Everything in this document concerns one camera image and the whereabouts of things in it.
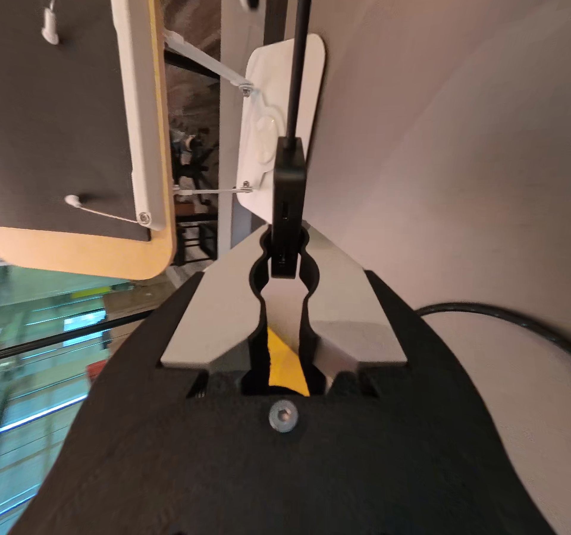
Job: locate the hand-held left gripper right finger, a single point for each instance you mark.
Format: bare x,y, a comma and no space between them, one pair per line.
357,320

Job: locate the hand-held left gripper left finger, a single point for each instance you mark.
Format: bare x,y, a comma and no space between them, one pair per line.
209,320

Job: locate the yellow plastic bin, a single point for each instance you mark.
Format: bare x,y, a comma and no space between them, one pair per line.
285,365

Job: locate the black square USB hub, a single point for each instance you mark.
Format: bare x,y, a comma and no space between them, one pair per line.
289,178

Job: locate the white board stand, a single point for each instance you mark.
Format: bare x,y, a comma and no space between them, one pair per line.
267,71

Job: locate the black pole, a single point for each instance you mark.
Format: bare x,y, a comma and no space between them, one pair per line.
67,334

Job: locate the black chair base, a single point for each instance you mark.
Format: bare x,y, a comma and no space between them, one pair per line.
196,160

